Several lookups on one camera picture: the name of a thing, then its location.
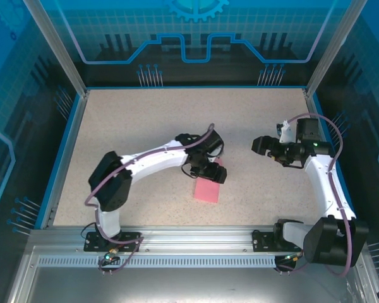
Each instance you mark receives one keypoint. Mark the aluminium mounting rail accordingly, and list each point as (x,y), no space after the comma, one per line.
(196,240)

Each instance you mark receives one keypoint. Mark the pink cloth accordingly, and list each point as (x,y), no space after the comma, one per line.
(206,191)

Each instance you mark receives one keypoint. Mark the aluminium side rail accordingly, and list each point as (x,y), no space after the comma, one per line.
(68,151)
(316,107)

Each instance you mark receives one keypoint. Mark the aluminium frame post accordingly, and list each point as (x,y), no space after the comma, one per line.
(60,50)
(331,50)

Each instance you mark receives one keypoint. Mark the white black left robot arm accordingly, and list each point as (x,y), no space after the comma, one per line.
(113,186)

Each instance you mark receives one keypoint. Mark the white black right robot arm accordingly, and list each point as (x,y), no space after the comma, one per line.
(328,243)

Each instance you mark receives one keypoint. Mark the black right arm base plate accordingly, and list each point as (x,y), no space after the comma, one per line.
(262,241)

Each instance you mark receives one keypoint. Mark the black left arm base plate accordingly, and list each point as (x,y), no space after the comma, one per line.
(129,241)

